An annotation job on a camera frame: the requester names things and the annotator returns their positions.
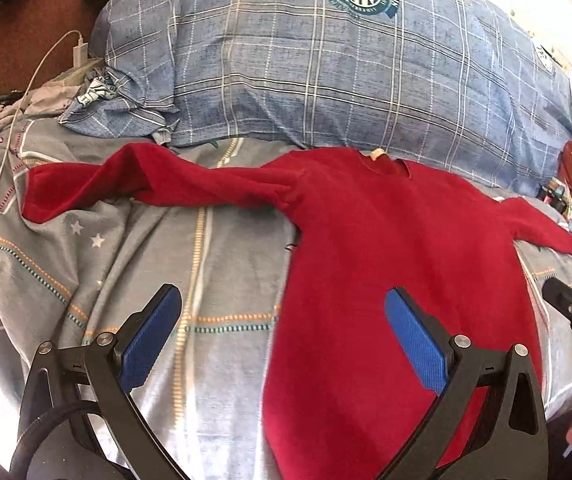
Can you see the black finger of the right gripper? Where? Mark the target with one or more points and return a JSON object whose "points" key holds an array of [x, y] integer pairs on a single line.
{"points": [[559, 296]]}

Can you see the red knit sweater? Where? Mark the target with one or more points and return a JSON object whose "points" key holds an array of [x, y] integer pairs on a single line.
{"points": [[340, 397]]}

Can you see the white charger plug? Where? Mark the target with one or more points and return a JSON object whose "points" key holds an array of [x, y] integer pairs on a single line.
{"points": [[80, 54]]}

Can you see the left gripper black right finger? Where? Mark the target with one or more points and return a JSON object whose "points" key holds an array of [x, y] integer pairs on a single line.
{"points": [[509, 439]]}

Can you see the grey patterned bed sheet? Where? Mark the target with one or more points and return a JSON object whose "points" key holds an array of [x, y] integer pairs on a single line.
{"points": [[87, 270]]}

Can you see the blue plaid pillow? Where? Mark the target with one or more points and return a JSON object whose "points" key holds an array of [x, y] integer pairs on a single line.
{"points": [[454, 84]]}

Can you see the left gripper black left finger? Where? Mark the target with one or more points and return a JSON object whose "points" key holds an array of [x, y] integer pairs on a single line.
{"points": [[77, 416]]}

